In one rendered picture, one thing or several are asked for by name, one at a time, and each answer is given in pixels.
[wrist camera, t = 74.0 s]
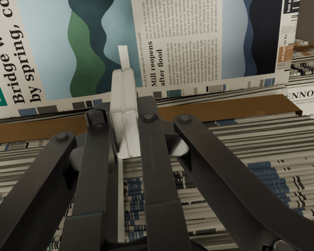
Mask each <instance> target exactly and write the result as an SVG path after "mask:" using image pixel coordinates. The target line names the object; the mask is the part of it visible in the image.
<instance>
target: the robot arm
mask: <svg viewBox="0 0 314 251"><path fill-rule="evenodd" d="M84 116H85V120H86V124H87V132H85V133H83V134H81V135H78V136H75V135H74V133H73V132H71V131H62V132H59V133H57V134H55V135H54V136H53V137H52V138H51V139H50V140H49V142H48V143H47V144H46V145H45V147H44V148H43V149H42V151H41V152H40V153H39V154H38V156H37V157H36V158H35V160H34V161H33V162H32V164H31V165H30V166H29V167H28V169H27V170H26V171H25V172H24V174H23V175H22V176H21V177H20V179H19V180H18V181H17V183H16V184H15V185H14V187H13V188H12V189H11V190H10V192H9V193H8V194H7V196H6V197H5V198H4V200H3V201H2V202H1V203H0V251H46V250H47V248H48V246H49V244H50V242H51V240H52V238H53V236H54V234H55V232H56V230H57V228H58V227H59V225H60V223H61V221H62V219H63V217H64V215H65V213H66V211H67V209H68V207H69V205H70V203H71V201H72V199H73V197H74V195H75V198H74V204H73V209H72V215H71V216H67V217H66V218H65V221H64V226H63V230H62V235H61V240H60V245H59V250H58V251H209V250H207V249H206V248H205V247H203V246H202V245H200V244H198V243H196V242H194V241H192V240H190V238H189V234H188V230H187V225H186V221H185V217H184V212H183V208H182V204H181V200H180V199H179V197H178V193H177V188H176V184H175V180H174V175H173V171H172V166H171V162H170V157H169V156H176V158H177V160H178V162H179V163H180V165H181V166H182V168H183V169H184V170H185V172H186V173H187V175H188V176H189V178H190V179H191V180H192V182H193V184H194V185H195V186H196V188H197V189H198V191H199V192H200V193H201V195H202V196H203V198H204V199H205V201H206V202H207V203H208V205H209V206H210V208H211V209H212V211H213V212H214V213H215V215H216V216H217V218H218V219H219V221H220V222H221V223H222V225H223V226H224V228H225V229H226V231H227V232H228V233H229V235H230V236H231V238H232V239H233V240H234V242H235V243H236V245H237V246H238V248H239V249H240V250H241V251H314V222H313V221H311V220H309V219H308V218H306V217H304V216H302V215H301V214H299V213H297V212H295V211H293V210H292V209H290V208H289V207H288V206H287V205H286V204H285V203H284V202H283V201H282V200H281V199H280V198H279V197H278V196H277V195H276V194H275V193H274V192H273V191H271V190H270V189H269V188H268V187H267V186H266V185H265V184H264V183H263V182H262V181H261V180H260V179H259V178H258V177H257V176H256V175H255V174H254V173H253V172H252V171H251V170H250V169H249V168H248V167H247V166H246V165H245V164H244V163H243V162H242V161H241V160H240V159H239V158H238V157H237V156H236V155H235V154H234V153H233V152H232V151H231V150H230V149H229V148H228V147H227V146H226V145H225V144H224V143H223V142H222V141H221V140H220V139H219V138H218V137H217V136H216V135H215V134H213V133H212V132H211V131H210V130H209V129H208V128H207V127H206V126H205V125H204V124H203V123H202V122H201V121H200V120H199V119H198V118H197V117H196V116H194V115H192V114H181V115H178V116H176V117H175V118H174V119H173V122H172V121H165V120H163V119H161V118H160V116H159V113H158V109H157V103H156V99H155V98H154V97H153V96H144V97H138V96H137V90H136V84H135V77H134V70H133V69H132V68H124V70H121V69H117V70H114V71H113V73H112V87H111V101H110V102H105V103H98V104H97V105H96V106H95V108H94V109H90V110H88V111H87V112H86V113H85V114H84ZM130 156H133V157H137V156H140V157H141V163H142V174H143V186H144V197H145V204H144V207H145V220H146V231H147V235H146V236H144V237H141V238H139V239H136V240H133V241H131V242H128V243H119V242H118V166H119V161H118V158H120V159H124V158H130Z"/></svg>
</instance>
